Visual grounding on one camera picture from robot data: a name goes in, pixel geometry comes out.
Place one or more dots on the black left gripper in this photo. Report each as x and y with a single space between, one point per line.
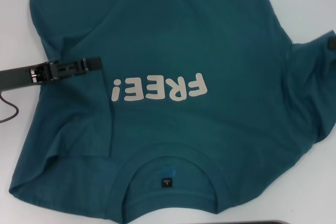
15 75

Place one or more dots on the teal FREE print T-shirt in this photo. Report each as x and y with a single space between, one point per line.
168 37

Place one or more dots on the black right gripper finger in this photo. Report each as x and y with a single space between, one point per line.
332 44

